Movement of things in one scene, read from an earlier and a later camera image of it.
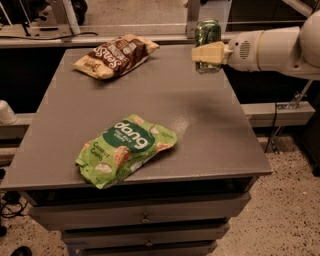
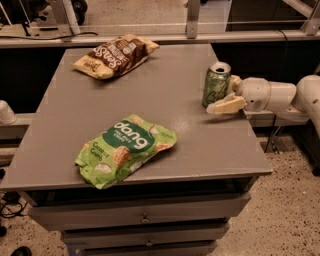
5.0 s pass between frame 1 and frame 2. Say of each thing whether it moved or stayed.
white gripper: moved
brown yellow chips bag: stayed
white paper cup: stayed
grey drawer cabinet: stayed
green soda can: moved
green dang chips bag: stayed
